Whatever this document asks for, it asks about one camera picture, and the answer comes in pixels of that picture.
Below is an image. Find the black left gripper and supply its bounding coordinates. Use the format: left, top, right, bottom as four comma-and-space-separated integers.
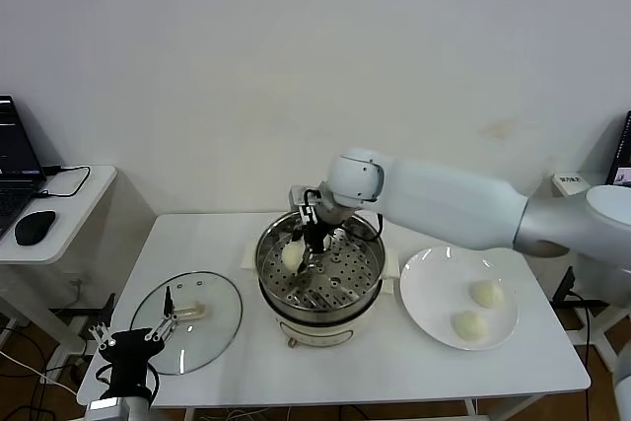
90, 286, 180, 396

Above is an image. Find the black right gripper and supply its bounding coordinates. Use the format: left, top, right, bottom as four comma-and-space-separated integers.
297, 204, 330, 274

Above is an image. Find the round glass pot lid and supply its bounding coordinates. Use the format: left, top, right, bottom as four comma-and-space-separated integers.
130, 270, 245, 376

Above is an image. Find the steel steamer basket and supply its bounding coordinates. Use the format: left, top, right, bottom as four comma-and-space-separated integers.
254, 208, 386, 314

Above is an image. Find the white electric cooker base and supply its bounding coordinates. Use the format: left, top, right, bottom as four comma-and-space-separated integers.
240, 242, 400, 349

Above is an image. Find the white side table with mouse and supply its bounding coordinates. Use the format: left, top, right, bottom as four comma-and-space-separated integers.
0, 166, 119, 358

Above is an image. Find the black computer mouse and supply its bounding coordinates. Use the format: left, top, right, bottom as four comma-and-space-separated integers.
14, 210, 58, 246

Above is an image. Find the white round plate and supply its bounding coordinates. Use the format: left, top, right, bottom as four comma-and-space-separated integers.
398, 246, 521, 352

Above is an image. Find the black laptop with mouse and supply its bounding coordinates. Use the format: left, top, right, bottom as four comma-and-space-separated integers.
0, 95, 49, 240

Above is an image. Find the white side table with label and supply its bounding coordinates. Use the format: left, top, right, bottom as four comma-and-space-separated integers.
550, 172, 631, 376

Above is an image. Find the black laptop without mouse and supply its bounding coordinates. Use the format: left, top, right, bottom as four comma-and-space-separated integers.
606, 110, 631, 189

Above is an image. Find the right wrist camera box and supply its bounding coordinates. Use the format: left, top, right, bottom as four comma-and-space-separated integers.
289, 184, 321, 210

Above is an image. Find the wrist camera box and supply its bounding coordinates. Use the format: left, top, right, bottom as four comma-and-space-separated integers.
289, 184, 321, 210
87, 396, 122, 412

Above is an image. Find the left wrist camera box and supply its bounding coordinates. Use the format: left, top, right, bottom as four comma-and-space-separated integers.
87, 396, 122, 412

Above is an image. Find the black floor cable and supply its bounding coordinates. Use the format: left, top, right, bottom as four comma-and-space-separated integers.
0, 326, 80, 421

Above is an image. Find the white floor cable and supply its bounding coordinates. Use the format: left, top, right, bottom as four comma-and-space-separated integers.
0, 349, 83, 397

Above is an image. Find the black looped laptop cable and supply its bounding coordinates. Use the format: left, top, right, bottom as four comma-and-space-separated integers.
33, 165, 94, 200

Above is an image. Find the black cable with adapter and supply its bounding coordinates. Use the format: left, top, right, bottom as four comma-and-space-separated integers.
551, 265, 617, 392

